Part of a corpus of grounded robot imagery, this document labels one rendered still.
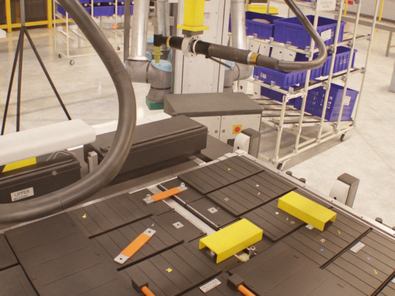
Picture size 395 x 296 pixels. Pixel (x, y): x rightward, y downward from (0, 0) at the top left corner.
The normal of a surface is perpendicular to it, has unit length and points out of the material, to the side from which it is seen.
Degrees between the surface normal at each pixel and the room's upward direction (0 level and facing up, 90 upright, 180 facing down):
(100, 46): 73
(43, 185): 90
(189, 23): 90
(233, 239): 0
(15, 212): 44
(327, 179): 0
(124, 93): 53
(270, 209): 0
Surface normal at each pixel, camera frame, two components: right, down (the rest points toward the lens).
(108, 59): -0.23, 0.07
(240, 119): 0.28, 0.41
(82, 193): 0.60, 0.07
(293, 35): -0.75, 0.30
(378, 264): 0.06, -0.91
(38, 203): 0.27, -0.37
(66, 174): 0.63, 0.36
